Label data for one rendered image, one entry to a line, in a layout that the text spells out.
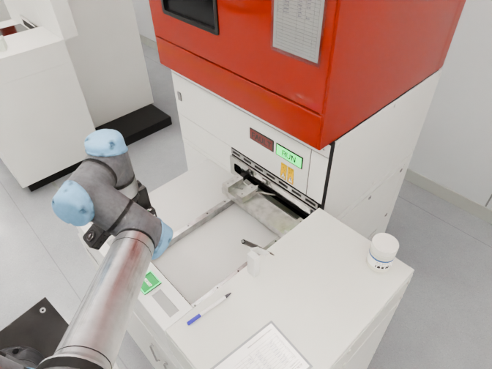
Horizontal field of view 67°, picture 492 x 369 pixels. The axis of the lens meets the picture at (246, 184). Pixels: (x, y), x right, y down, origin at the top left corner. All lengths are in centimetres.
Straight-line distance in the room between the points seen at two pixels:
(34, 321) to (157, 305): 29
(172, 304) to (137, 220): 41
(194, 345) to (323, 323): 33
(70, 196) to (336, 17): 65
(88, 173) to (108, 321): 29
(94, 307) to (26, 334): 52
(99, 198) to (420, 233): 223
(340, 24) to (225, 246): 81
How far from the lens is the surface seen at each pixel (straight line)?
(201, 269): 130
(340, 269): 114
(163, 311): 107
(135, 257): 66
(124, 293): 60
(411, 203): 284
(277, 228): 132
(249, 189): 141
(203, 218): 140
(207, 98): 150
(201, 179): 160
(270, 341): 100
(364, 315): 107
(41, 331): 109
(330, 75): 96
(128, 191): 83
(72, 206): 70
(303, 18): 97
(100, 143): 77
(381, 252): 108
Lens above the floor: 188
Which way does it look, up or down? 43 degrees down
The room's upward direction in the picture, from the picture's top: 2 degrees counter-clockwise
